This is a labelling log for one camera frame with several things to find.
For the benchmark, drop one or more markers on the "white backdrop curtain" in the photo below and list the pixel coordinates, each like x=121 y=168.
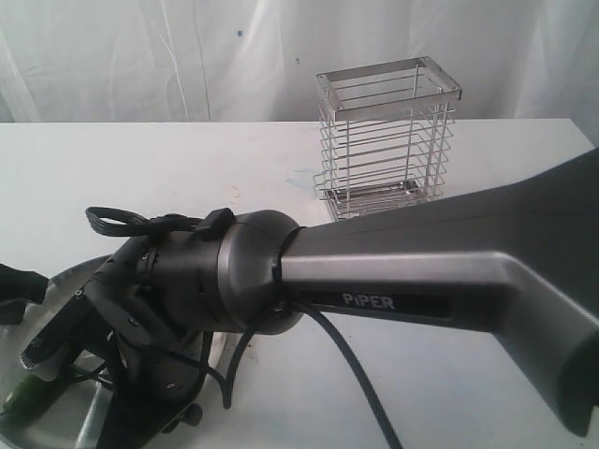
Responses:
x=225 y=61

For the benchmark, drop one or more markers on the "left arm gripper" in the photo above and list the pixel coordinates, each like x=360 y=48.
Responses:
x=18 y=289

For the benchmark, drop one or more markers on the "green cucumber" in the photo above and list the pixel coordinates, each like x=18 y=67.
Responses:
x=25 y=393

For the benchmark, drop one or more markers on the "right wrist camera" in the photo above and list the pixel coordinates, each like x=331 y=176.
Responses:
x=77 y=327

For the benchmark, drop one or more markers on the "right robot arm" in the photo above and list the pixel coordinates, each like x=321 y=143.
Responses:
x=519 y=262

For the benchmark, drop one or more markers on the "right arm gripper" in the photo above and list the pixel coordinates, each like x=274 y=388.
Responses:
x=157 y=368

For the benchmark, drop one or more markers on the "round steel plate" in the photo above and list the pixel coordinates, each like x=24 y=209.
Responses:
x=59 y=291

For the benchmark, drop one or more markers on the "wire cutlery holder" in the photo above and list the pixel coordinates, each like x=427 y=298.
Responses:
x=384 y=134

